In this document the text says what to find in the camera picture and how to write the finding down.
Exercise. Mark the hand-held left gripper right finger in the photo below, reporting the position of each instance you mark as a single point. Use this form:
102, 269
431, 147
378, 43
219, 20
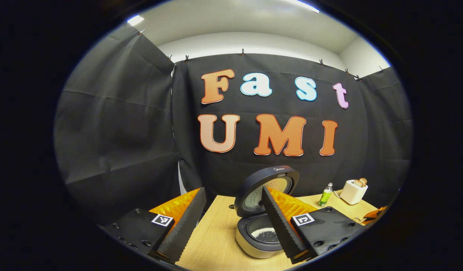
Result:
280, 229

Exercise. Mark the row of black cloth clips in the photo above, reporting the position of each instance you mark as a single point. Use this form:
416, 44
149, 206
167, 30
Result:
242, 52

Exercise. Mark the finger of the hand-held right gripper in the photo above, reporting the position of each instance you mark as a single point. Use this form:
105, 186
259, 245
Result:
376, 213

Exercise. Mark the ceiling light panel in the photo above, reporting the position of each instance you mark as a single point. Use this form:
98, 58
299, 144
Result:
135, 20

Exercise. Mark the heap of white rice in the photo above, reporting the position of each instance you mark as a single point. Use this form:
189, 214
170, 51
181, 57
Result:
259, 233

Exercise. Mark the toasted bread slice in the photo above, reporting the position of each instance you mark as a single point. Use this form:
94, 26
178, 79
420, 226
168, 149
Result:
358, 183
363, 181

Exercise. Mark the clear bottle with green label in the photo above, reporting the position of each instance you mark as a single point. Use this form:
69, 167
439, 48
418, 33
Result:
324, 196

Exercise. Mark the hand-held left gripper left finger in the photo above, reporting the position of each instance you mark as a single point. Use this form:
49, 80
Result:
182, 229

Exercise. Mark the black backdrop cloth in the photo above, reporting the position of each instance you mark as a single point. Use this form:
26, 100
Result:
114, 131

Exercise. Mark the white toaster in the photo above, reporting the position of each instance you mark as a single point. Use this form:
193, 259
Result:
352, 192

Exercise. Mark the black rice cooker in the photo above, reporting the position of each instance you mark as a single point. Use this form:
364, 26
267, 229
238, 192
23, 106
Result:
267, 175

